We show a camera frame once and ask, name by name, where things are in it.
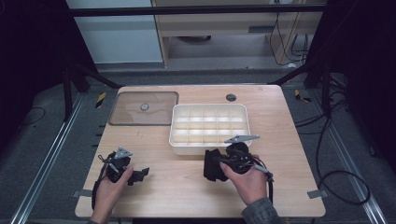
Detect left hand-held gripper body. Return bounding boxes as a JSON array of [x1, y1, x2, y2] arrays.
[[104, 146, 134, 184]]

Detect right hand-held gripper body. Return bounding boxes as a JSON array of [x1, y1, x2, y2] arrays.
[[221, 133, 262, 175]]

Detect black sock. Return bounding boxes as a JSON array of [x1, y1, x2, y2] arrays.
[[203, 147, 231, 183]]

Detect white divided storage box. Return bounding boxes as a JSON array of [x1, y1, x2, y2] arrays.
[[168, 103, 253, 157]]

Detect person's right hand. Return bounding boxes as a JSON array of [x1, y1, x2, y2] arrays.
[[219, 154, 269, 207]]

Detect person's left hand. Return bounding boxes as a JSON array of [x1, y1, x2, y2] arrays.
[[90, 166, 134, 224]]

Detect transparent box lid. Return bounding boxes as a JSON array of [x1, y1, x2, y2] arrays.
[[107, 91, 180, 127]]

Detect black yellow floor tape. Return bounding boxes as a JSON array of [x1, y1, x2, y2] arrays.
[[94, 91, 107, 109], [293, 89, 313, 104]]

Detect black metal stand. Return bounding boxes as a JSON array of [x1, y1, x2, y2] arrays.
[[61, 60, 123, 123], [267, 59, 332, 119]]

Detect white cabinet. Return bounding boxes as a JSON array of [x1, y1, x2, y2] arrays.
[[64, 0, 164, 65]]

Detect light wooden desk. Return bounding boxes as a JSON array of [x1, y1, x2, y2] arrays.
[[150, 0, 329, 69]]

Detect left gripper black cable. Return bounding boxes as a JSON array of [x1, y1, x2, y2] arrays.
[[91, 153, 109, 210]]

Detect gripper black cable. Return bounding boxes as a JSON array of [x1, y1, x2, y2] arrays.
[[252, 156, 276, 205], [91, 153, 109, 210]]

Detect grey metal table bracket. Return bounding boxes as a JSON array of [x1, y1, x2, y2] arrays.
[[306, 189, 330, 200], [71, 189, 94, 199]]

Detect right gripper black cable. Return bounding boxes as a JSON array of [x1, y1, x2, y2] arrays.
[[252, 156, 276, 205]]

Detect aluminium floor rail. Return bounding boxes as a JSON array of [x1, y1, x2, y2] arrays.
[[321, 120, 389, 224], [8, 92, 86, 224]]

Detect thin black floor cable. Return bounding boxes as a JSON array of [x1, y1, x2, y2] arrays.
[[25, 105, 47, 127]]

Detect hanging black desk cables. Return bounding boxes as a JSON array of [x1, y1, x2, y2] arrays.
[[268, 11, 310, 68]]

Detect black floor cable loop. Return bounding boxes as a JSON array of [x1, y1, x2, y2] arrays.
[[315, 116, 372, 206]]

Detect black horizontal frame bar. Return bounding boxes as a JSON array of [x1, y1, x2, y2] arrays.
[[66, 4, 328, 18]]

